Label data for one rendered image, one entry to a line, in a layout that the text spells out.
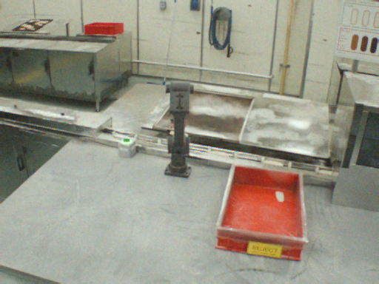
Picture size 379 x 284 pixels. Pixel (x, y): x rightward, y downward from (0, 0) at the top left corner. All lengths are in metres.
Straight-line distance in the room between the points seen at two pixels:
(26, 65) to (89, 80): 1.07
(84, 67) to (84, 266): 3.55
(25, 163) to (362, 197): 2.02
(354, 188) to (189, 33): 4.42
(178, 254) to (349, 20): 1.81
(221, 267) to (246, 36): 4.49
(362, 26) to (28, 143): 2.27
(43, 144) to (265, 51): 3.90
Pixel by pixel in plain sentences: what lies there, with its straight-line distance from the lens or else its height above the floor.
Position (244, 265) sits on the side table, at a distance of 1.27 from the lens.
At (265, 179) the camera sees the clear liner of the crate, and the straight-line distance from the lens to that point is 1.64.
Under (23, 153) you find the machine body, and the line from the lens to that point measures 2.47.
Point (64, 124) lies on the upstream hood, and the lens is 2.11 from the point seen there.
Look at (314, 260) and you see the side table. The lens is 1.35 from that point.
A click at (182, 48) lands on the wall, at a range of 5.72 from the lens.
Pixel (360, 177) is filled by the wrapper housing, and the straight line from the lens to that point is 1.60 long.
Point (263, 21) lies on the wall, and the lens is 5.36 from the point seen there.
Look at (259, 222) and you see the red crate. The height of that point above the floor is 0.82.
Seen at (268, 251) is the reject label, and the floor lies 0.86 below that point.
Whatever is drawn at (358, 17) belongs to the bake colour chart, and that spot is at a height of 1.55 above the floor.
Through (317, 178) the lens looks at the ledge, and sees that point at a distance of 1.74.
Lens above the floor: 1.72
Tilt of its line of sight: 26 degrees down
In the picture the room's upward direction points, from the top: 2 degrees clockwise
